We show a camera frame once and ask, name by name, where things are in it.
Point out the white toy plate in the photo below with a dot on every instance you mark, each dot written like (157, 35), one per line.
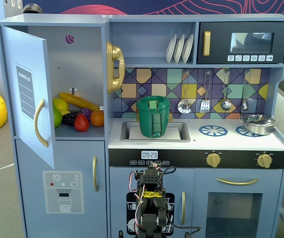
(179, 48)
(188, 48)
(170, 48)

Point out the red toy strawberry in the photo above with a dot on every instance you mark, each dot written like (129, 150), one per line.
(81, 123)

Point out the yellow toy banana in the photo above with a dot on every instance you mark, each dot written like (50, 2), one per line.
(77, 100)

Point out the green toy apple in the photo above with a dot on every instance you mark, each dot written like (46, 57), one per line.
(57, 117)

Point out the purple toy grapes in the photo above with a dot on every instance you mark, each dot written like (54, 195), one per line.
(86, 113)

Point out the metal toy spoon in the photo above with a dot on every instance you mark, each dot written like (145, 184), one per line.
(245, 106)

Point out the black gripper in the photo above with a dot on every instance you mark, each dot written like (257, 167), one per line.
(153, 172)

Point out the dark toy blackberry cluster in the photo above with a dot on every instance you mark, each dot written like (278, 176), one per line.
(69, 119)

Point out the grey toy sink basin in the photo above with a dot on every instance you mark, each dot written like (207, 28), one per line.
(125, 131)

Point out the ice dispenser cabinet door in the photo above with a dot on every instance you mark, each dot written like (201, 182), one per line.
(32, 158)

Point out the metal slotted spatula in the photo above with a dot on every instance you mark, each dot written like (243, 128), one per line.
(205, 106)

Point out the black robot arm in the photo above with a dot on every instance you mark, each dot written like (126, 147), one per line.
(150, 205)

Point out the blue wooden toy kitchen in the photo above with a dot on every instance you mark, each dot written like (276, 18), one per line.
(156, 145)

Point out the black toy microwave door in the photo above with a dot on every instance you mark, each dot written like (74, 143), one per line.
(218, 42)

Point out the gold stove knob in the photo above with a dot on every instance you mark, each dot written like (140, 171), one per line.
(264, 160)
(213, 160)

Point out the green plastic container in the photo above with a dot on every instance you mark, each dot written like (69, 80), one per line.
(145, 119)

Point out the metal slotted skimmer spoon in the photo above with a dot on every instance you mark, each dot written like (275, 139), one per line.
(184, 107)

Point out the orange toy fruit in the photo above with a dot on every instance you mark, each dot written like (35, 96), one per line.
(97, 118)

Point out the gold toy telephone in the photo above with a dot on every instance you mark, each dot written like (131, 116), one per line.
(115, 53)

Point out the steel pot with lid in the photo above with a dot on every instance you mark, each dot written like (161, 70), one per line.
(258, 125)

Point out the shopping list cabinet door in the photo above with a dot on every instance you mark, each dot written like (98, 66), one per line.
(20, 62)

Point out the dishwasher print cabinet door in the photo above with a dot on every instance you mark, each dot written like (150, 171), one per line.
(119, 181)

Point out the yellow toy lemon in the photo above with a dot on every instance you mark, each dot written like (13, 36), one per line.
(60, 103)

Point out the metal toy ladle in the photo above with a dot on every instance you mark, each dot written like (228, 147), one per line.
(225, 104)

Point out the black round dome object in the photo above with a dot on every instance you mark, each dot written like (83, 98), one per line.
(32, 8)

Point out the oven door with window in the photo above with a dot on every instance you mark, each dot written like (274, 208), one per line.
(238, 173)

